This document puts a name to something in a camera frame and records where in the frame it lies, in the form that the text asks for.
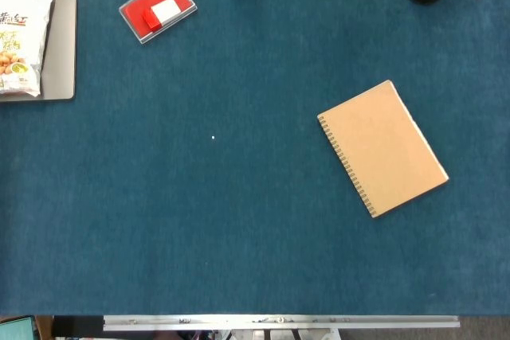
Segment aluminium profile rail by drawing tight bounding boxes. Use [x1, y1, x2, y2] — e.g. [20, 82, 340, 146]
[102, 315, 461, 332]

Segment teal box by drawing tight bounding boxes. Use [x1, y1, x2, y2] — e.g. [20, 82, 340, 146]
[0, 315, 37, 340]

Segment white snack bag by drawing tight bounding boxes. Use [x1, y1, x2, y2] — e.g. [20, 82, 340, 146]
[0, 0, 56, 98]

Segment brown kraft spiral notebook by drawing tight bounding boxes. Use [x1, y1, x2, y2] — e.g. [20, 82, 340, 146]
[316, 79, 450, 219]

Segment red ink pad case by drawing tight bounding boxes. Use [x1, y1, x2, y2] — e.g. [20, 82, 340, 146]
[118, 0, 198, 45]

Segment red and white block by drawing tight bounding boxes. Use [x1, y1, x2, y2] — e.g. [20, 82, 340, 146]
[142, 0, 181, 33]

